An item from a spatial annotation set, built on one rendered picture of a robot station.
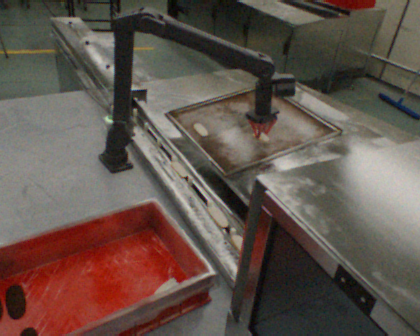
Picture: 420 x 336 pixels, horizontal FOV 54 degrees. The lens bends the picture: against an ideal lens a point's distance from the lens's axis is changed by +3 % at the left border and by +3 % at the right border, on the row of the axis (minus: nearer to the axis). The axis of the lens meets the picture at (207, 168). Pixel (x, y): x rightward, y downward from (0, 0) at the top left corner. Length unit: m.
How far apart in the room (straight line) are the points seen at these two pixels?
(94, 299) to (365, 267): 0.70
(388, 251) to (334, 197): 0.10
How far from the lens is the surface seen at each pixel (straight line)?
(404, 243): 0.55
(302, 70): 4.25
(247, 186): 1.30
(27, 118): 1.85
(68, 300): 1.05
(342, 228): 0.53
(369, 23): 4.89
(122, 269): 1.09
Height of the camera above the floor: 1.61
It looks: 32 degrees down
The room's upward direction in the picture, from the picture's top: 6 degrees clockwise
